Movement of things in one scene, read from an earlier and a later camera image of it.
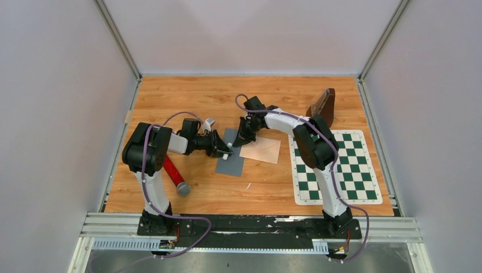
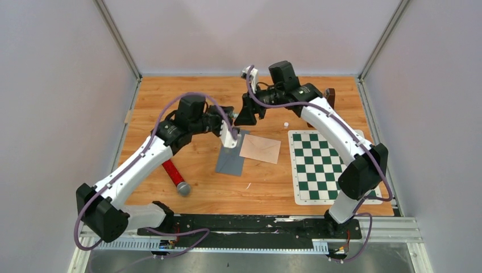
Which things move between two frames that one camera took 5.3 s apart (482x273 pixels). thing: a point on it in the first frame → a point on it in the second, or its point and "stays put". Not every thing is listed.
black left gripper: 217,148 → 214,109
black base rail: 257,231 stays put
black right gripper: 244,137 → 247,115
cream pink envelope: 262,149 stays put
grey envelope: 233,166 stays put
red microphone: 183,187 stays put
